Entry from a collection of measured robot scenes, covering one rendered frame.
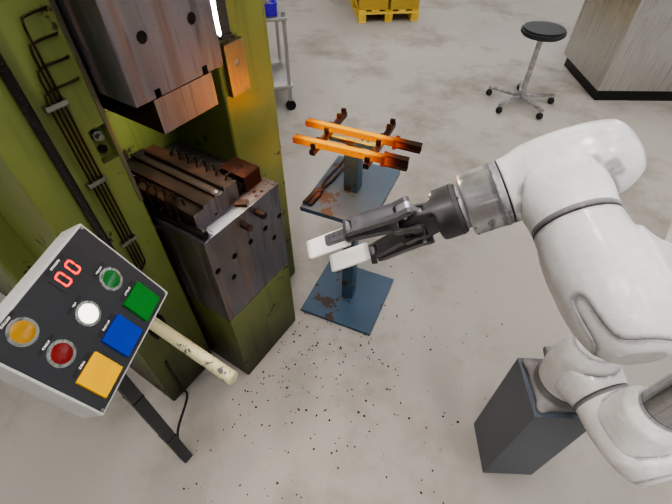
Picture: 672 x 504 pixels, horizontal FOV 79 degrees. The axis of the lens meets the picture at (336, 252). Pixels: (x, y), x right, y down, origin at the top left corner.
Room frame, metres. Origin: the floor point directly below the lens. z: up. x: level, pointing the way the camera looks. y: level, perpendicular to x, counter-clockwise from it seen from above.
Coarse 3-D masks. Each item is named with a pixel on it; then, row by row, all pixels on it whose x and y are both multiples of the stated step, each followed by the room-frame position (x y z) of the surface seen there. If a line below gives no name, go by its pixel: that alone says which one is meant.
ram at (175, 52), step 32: (64, 0) 0.98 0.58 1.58; (96, 0) 0.92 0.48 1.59; (128, 0) 0.98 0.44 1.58; (160, 0) 1.04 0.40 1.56; (192, 0) 1.12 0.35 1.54; (96, 32) 0.94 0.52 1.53; (128, 32) 0.96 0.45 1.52; (160, 32) 1.02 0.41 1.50; (192, 32) 1.10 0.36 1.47; (96, 64) 0.97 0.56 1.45; (128, 64) 0.94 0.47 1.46; (160, 64) 1.00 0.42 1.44; (192, 64) 1.08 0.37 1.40; (128, 96) 0.93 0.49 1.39
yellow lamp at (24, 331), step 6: (18, 324) 0.43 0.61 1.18; (24, 324) 0.44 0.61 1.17; (30, 324) 0.44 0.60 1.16; (12, 330) 0.42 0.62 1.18; (18, 330) 0.42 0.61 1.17; (24, 330) 0.43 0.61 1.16; (30, 330) 0.43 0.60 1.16; (12, 336) 0.41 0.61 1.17; (18, 336) 0.41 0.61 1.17; (24, 336) 0.42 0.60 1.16; (30, 336) 0.42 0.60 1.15; (18, 342) 0.40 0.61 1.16; (24, 342) 0.41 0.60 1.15
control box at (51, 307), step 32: (64, 256) 0.60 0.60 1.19; (96, 256) 0.64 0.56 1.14; (32, 288) 0.51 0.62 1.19; (64, 288) 0.54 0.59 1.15; (96, 288) 0.58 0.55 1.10; (128, 288) 0.62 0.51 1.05; (160, 288) 0.67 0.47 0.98; (0, 320) 0.43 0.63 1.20; (32, 320) 0.45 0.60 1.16; (64, 320) 0.48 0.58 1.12; (96, 320) 0.51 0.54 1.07; (0, 352) 0.38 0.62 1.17; (32, 352) 0.40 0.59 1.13; (32, 384) 0.35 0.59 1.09; (64, 384) 0.37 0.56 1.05; (96, 416) 0.34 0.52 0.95
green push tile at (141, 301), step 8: (136, 288) 0.63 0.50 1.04; (144, 288) 0.64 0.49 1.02; (128, 296) 0.60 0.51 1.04; (136, 296) 0.61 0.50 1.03; (144, 296) 0.62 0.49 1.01; (152, 296) 0.63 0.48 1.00; (128, 304) 0.58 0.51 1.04; (136, 304) 0.59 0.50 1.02; (144, 304) 0.60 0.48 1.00; (152, 304) 0.61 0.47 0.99; (136, 312) 0.57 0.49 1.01; (144, 312) 0.58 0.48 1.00; (144, 320) 0.57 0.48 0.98
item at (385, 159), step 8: (296, 136) 1.34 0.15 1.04; (304, 136) 1.34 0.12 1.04; (304, 144) 1.31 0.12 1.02; (320, 144) 1.29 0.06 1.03; (328, 144) 1.28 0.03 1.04; (336, 144) 1.28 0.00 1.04; (336, 152) 1.26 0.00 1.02; (344, 152) 1.25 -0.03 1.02; (352, 152) 1.24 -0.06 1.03; (360, 152) 1.23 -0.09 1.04; (368, 152) 1.23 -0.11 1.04; (376, 152) 1.23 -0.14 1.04; (384, 152) 1.22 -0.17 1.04; (376, 160) 1.21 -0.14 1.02; (384, 160) 1.19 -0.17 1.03; (392, 160) 1.19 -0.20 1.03; (400, 160) 1.18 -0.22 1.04; (408, 160) 1.17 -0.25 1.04; (392, 168) 1.18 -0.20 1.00; (400, 168) 1.18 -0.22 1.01
